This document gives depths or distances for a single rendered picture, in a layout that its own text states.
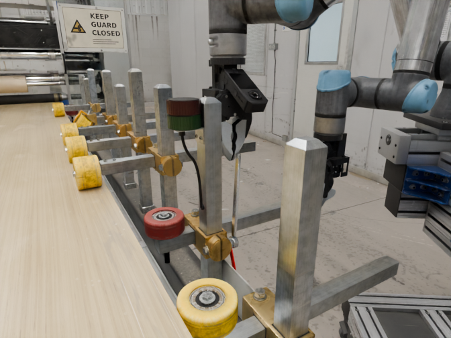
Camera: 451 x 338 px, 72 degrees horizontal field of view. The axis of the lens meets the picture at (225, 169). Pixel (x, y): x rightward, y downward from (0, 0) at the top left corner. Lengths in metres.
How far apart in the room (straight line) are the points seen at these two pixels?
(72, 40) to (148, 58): 6.75
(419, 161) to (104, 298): 0.93
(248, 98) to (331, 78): 0.28
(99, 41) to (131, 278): 2.45
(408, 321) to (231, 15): 1.34
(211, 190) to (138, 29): 8.94
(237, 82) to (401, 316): 1.25
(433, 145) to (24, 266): 1.05
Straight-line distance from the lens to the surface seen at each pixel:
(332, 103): 0.79
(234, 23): 0.63
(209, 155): 0.57
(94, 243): 0.60
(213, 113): 0.56
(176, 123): 0.53
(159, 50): 9.54
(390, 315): 1.57
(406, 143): 1.07
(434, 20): 0.85
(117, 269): 0.52
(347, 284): 0.63
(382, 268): 0.69
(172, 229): 0.62
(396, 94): 0.82
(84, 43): 2.80
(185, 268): 0.84
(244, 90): 0.59
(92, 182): 0.81
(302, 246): 0.41
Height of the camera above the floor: 1.20
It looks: 19 degrees down
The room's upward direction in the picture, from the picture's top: straight up
